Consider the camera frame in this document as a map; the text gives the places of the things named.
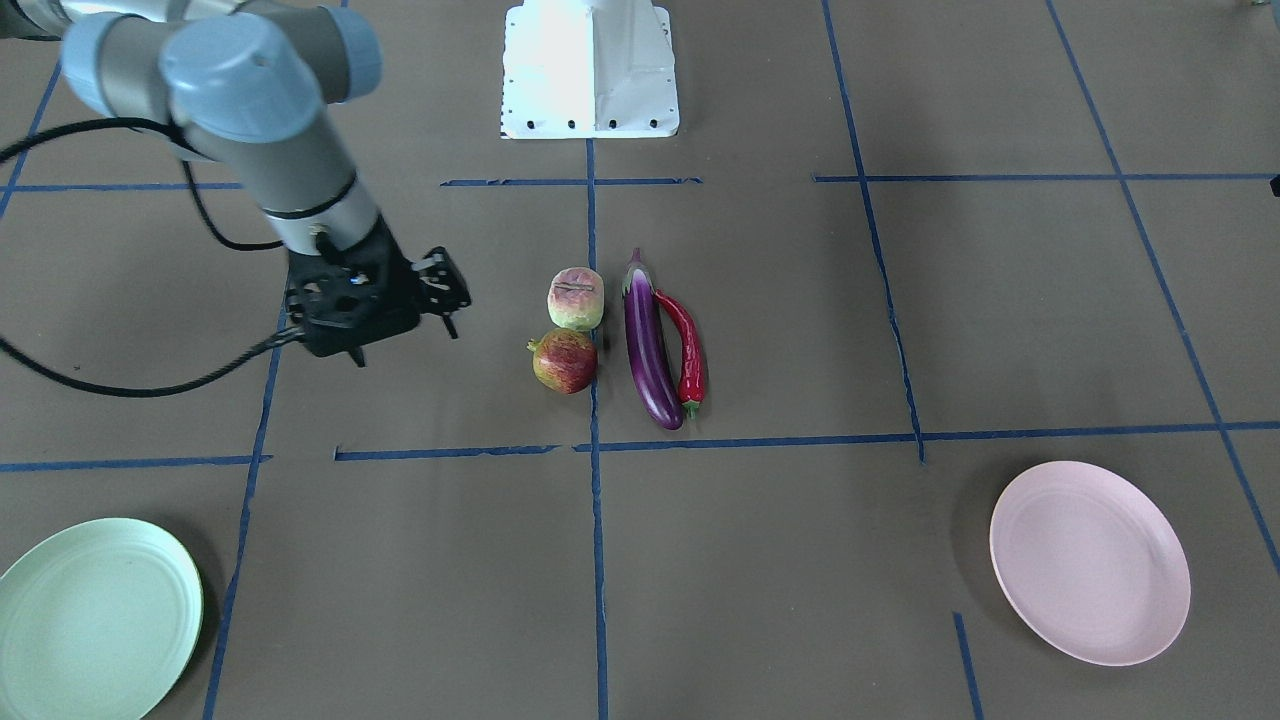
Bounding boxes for pink green peach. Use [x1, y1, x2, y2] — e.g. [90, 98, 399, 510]
[547, 266, 605, 333]

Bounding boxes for purple eggplant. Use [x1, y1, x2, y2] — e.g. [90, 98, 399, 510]
[622, 249, 684, 430]

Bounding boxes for red green pomegranate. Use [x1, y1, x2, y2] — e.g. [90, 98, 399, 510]
[526, 327, 598, 395]

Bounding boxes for green plate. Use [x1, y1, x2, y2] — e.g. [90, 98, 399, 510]
[1, 518, 204, 719]

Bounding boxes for red chili pepper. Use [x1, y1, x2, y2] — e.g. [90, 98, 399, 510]
[655, 290, 707, 418]

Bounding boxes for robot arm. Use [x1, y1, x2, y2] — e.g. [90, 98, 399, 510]
[3, 1, 420, 366]

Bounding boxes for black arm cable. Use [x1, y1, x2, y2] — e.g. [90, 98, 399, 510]
[0, 117, 301, 398]

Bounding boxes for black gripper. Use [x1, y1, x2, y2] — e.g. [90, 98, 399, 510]
[285, 218, 421, 368]

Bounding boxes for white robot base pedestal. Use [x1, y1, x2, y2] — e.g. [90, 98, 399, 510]
[500, 1, 681, 140]

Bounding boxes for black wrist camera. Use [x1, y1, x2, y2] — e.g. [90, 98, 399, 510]
[410, 246, 474, 340]

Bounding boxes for pink plate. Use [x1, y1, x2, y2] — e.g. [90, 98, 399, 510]
[988, 460, 1192, 667]

